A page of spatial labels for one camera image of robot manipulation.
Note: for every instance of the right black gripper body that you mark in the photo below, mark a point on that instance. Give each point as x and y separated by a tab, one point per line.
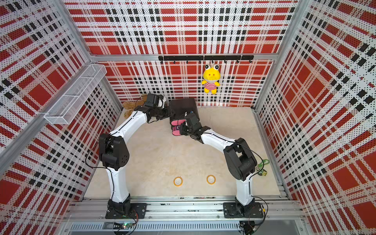
189	130

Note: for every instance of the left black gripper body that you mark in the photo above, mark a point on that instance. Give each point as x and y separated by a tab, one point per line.
161	113

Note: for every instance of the black drawer cabinet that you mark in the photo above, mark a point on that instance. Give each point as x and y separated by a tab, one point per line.
179	108

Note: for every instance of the orange tape roll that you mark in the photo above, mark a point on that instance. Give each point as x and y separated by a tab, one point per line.
211	179
178	181

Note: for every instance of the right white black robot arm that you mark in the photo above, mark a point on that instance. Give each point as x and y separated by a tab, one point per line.
240	159

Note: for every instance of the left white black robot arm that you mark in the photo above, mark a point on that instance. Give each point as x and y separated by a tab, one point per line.
114	153

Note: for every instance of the brown teddy bear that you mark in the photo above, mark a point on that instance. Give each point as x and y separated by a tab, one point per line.
129	106

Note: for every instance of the yellow frog plush toy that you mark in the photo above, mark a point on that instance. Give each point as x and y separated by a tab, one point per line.
211	77

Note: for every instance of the black connector box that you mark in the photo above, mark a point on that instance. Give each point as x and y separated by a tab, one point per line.
247	228

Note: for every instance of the green circuit board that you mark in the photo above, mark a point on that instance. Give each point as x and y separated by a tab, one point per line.
122	226

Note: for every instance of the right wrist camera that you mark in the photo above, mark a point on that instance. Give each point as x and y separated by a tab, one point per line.
192	120

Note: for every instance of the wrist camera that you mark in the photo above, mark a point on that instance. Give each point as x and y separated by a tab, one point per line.
155	101
192	120

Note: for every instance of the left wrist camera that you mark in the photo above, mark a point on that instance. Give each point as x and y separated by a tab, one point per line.
155	101

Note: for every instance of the green ring toy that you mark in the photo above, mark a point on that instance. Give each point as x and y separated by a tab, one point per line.
260	167

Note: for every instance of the black hook rail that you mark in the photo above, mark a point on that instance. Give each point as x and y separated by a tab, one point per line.
206	58

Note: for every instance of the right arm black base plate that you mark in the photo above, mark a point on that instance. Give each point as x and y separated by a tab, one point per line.
237	210

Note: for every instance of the white wire mesh basket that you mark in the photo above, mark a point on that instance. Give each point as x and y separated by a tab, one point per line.
66	108

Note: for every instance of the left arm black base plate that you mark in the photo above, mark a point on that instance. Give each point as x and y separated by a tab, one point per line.
125	210

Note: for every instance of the aluminium mounting rail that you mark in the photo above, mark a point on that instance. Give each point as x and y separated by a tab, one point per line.
185	209

